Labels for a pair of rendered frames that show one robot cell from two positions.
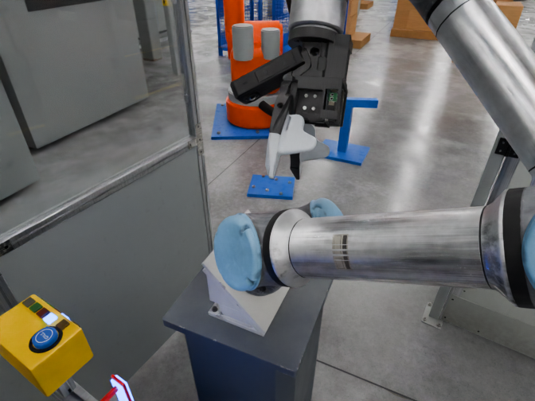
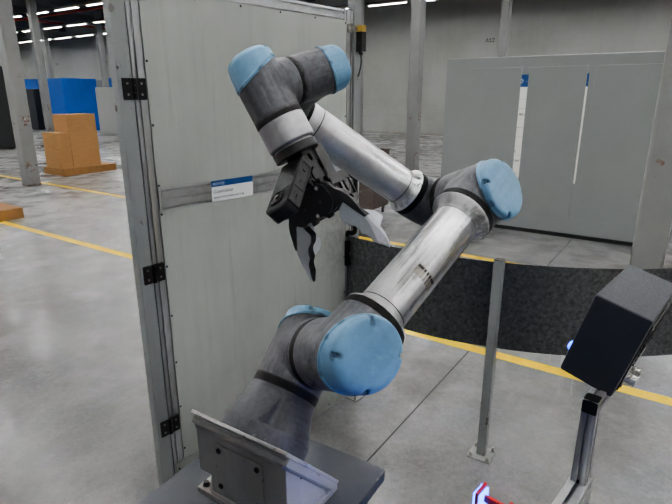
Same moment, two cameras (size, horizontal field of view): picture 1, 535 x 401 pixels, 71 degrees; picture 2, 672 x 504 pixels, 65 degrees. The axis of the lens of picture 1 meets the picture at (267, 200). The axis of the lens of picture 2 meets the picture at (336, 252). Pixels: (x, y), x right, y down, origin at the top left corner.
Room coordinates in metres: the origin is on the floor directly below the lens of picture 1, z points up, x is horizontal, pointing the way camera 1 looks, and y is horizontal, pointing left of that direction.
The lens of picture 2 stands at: (0.36, 0.73, 1.63)
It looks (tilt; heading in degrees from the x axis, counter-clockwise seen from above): 17 degrees down; 279
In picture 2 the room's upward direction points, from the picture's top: straight up
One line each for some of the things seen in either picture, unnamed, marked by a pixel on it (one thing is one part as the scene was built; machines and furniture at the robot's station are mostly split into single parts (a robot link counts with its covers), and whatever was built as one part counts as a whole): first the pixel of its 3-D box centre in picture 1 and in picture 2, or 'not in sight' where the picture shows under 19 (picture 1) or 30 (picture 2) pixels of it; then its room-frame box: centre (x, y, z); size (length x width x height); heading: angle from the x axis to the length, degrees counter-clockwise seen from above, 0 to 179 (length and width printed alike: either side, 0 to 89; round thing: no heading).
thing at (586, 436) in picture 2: not in sight; (586, 439); (-0.01, -0.26, 0.96); 0.03 x 0.03 x 0.20; 58
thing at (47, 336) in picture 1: (45, 338); not in sight; (0.41, 0.40, 1.08); 0.04 x 0.04 x 0.02
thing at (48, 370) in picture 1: (41, 344); not in sight; (0.44, 0.44, 1.02); 0.16 x 0.10 x 0.11; 58
